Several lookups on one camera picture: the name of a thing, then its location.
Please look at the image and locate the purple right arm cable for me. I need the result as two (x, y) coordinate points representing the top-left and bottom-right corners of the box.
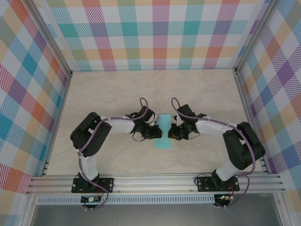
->
(171, 97), (257, 209)

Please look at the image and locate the thin black base wire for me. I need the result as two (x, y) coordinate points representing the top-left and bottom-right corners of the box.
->
(194, 171), (214, 186)

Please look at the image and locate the aluminium mounting rail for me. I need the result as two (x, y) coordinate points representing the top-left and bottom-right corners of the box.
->
(25, 173), (286, 195)

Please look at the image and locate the thin black left gripper wire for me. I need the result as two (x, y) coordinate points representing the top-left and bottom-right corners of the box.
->
(131, 131), (148, 143)

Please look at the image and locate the aluminium frame leg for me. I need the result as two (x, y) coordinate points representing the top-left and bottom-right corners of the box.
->
(272, 193), (291, 226)
(22, 195), (38, 226)

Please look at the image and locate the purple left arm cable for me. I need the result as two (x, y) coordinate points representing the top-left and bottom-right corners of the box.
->
(77, 97), (156, 210)

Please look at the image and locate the thin black right gripper wire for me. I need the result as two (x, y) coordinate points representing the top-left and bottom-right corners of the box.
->
(187, 130), (201, 140)

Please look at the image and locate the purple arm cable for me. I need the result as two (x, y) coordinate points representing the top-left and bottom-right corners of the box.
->
(171, 97), (257, 209)
(77, 97), (156, 210)

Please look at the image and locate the grey metal panel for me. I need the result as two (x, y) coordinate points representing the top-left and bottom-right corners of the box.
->
(30, 203), (283, 226)

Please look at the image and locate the aluminium side rail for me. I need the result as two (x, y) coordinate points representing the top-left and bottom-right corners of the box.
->
(40, 72), (73, 177)
(234, 68), (270, 175)

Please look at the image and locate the slotted grey cable duct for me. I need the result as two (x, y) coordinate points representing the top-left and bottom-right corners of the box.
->
(36, 196), (216, 205)

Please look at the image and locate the aluminium frame post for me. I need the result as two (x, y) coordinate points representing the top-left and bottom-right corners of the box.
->
(234, 0), (279, 74)
(26, 0), (73, 78)

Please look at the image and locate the thin black gripper wire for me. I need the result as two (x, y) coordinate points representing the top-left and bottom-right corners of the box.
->
(131, 131), (148, 143)
(187, 130), (201, 140)

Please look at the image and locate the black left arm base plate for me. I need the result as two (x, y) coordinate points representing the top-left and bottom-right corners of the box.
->
(71, 178), (115, 194)

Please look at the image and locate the small black circuit board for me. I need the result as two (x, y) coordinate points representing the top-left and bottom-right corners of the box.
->
(80, 195), (101, 203)

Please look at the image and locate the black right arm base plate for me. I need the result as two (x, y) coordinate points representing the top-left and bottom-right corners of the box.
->
(196, 176), (240, 193)

